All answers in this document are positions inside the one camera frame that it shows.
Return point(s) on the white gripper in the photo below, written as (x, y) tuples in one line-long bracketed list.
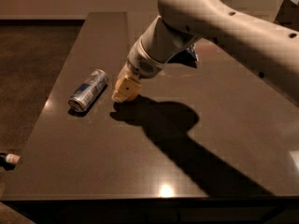
[(142, 62)]

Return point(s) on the orange fruit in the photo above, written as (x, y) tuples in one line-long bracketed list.
[(131, 97)]

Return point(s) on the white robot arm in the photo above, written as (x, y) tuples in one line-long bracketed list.
[(265, 48)]

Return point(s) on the silver blue redbull can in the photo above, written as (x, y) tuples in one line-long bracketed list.
[(88, 91)]

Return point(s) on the blue chip bag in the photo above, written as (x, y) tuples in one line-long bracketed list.
[(187, 57)]

